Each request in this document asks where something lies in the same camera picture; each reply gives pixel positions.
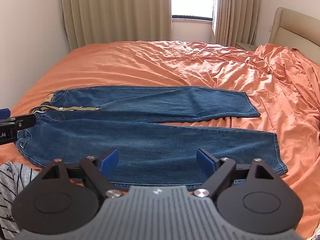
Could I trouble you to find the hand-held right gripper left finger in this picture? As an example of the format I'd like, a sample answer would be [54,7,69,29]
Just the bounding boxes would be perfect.
[41,148,123,200]

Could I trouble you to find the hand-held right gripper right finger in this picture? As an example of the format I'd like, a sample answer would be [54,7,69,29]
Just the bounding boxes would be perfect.
[193,148,278,200]

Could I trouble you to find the blue denim pants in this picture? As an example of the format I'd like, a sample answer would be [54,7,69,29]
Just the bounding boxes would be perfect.
[15,86,288,191]

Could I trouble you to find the khaki belt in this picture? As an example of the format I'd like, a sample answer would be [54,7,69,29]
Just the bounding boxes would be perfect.
[29,93,102,115]

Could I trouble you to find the grey striped shirt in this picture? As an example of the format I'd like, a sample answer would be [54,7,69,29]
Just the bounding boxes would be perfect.
[0,161,42,240]

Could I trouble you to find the orange bed sheet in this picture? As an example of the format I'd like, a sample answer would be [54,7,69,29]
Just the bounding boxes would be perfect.
[0,40,320,240]

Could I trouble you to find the crumpled orange duvet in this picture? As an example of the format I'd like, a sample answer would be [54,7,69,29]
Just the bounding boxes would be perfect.
[220,43,320,230]

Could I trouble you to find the beige nightstand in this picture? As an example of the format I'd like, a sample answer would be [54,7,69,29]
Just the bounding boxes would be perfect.
[235,42,258,52]

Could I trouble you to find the wide beige curtain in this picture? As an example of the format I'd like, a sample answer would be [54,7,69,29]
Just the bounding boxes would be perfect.
[59,0,173,52]

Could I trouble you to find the narrow beige curtain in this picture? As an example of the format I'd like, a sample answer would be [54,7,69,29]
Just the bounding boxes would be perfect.
[212,0,262,47]

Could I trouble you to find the beige padded headboard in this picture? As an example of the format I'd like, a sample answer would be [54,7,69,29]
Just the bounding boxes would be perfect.
[268,7,320,53]

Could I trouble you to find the window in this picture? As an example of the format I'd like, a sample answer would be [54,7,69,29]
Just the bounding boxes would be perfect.
[170,0,219,22]

